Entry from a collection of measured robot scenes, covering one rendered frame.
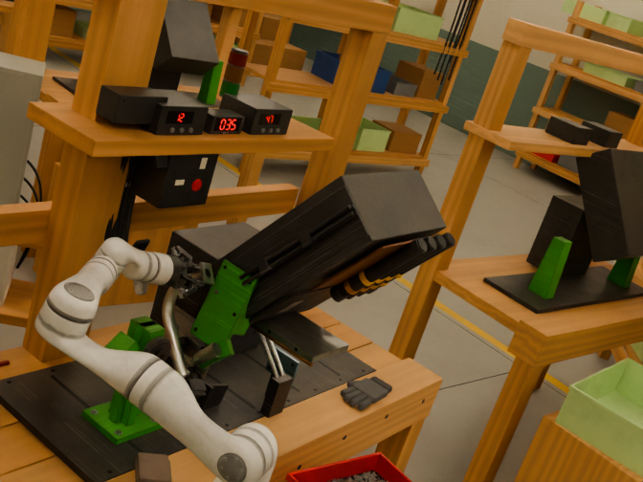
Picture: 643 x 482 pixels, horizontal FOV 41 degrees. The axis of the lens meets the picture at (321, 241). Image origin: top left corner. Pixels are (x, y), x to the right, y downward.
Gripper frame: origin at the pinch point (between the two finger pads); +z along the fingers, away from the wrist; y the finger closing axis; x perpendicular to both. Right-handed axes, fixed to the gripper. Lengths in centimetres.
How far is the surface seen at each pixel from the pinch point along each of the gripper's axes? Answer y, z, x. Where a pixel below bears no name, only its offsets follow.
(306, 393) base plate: -30, 43, 0
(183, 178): 24.1, -4.4, -3.7
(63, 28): 452, 441, 430
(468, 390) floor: -21, 297, 43
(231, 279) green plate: -2.4, 4.7, -6.5
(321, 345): -21.6, 23.7, -17.9
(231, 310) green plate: -9.9, 4.8, -4.8
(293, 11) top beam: 69, 20, -32
